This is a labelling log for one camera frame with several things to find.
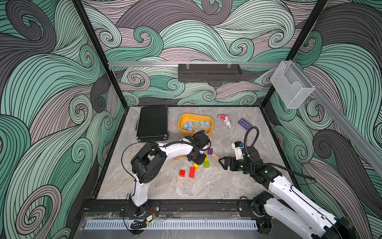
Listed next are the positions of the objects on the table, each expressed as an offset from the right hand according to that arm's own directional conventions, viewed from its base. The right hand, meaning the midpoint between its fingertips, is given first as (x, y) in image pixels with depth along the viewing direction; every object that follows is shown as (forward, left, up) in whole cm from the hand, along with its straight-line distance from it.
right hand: (224, 161), depth 80 cm
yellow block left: (-7, +22, +20) cm, 31 cm away
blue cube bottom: (+33, +10, -7) cm, 35 cm away
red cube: (-4, +23, -8) cm, 25 cm away
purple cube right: (+10, +6, -8) cm, 15 cm away
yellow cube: (0, +15, -6) cm, 17 cm away
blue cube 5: (+27, +14, -9) cm, 32 cm away
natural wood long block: (+7, +3, -9) cm, 12 cm away
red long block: (-3, +18, -10) cm, 20 cm away
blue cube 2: (+32, +18, -8) cm, 38 cm away
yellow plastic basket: (+36, +22, -5) cm, 43 cm away
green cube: (+2, +9, -9) cm, 13 cm away
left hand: (+4, +12, -7) cm, 15 cm away
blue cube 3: (+27, +19, -8) cm, 34 cm away
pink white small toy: (+38, -9, -8) cm, 40 cm away
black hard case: (+33, +46, -7) cm, 57 cm away
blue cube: (+29, +21, -7) cm, 37 cm away
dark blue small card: (+32, -22, -8) cm, 40 cm away
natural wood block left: (+6, +28, -9) cm, 30 cm away
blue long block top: (+32, +14, -9) cm, 36 cm away
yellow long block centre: (+2, +10, 0) cm, 10 cm away
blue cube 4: (+32, +6, -8) cm, 33 cm away
